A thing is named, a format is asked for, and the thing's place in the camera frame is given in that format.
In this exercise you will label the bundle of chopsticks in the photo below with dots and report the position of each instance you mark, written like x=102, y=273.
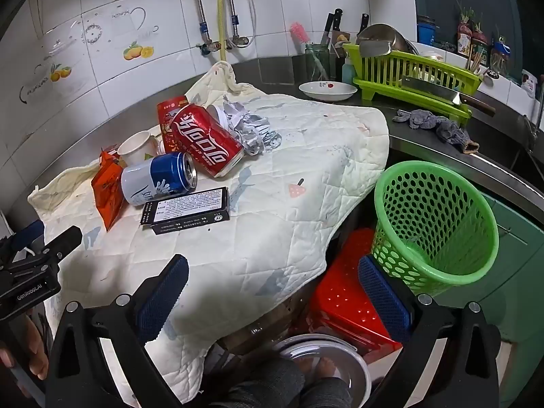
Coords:
x=474, y=61

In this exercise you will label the blue jar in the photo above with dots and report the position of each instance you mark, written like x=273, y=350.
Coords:
x=426, y=32

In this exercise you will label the blue and white can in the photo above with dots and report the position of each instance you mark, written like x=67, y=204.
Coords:
x=153, y=178

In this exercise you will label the red cola can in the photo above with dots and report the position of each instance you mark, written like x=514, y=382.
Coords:
x=204, y=140

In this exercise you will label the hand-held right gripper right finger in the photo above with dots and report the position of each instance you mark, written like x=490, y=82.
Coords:
x=382, y=297

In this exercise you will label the brass water valve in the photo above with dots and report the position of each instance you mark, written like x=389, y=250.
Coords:
x=207, y=46
x=238, y=42

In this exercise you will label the grey paper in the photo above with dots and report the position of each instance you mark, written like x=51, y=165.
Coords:
x=250, y=129

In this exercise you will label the black cardboard box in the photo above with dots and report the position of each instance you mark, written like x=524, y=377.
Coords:
x=187, y=210

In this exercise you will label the cream quilted cloth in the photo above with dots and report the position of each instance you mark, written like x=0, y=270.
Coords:
x=276, y=221

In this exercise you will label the grey rag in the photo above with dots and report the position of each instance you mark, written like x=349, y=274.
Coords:
x=446, y=129

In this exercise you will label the steel bowl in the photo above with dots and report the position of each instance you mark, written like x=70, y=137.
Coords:
x=382, y=34

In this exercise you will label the green dish rack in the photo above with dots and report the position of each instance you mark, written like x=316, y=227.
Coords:
x=382, y=72

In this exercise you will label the person's grey trouser leg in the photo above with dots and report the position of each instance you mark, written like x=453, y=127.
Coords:
x=263, y=384

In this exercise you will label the red and gold drink carton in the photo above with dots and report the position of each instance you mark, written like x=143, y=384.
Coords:
x=108, y=195

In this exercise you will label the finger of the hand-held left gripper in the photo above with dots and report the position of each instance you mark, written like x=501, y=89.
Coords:
x=63, y=238
x=27, y=233

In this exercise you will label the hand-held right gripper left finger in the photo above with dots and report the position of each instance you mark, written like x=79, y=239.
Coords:
x=163, y=297

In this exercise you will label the white plate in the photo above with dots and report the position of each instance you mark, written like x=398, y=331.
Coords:
x=327, y=90

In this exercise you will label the glass jar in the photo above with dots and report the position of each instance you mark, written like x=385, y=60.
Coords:
x=316, y=63

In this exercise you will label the steel basin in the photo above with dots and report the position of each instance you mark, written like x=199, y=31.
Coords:
x=335, y=346

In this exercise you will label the green plastic basket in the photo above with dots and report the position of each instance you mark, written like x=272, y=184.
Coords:
x=425, y=221

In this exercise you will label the white paper cup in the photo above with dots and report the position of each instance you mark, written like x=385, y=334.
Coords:
x=136, y=146

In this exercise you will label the small white box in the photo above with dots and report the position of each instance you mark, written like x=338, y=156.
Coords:
x=528, y=81

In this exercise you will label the red plastic stool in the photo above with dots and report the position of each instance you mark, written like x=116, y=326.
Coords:
x=340, y=297

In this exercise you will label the red printed plastic cup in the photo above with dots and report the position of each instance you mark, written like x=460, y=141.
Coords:
x=168, y=112

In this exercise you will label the red labelled bottle with plant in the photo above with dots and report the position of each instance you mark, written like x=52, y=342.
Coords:
x=464, y=38

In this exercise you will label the person's left hand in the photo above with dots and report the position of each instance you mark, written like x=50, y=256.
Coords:
x=29, y=348

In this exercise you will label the pink bottle brush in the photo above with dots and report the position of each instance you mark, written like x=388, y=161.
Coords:
x=297, y=32

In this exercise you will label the dark bottle with plant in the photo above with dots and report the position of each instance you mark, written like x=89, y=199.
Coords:
x=480, y=44

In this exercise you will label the glass bottle with plant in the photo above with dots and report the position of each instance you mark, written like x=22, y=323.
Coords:
x=500, y=57

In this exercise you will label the teal bottle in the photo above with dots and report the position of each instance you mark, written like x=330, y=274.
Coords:
x=347, y=72

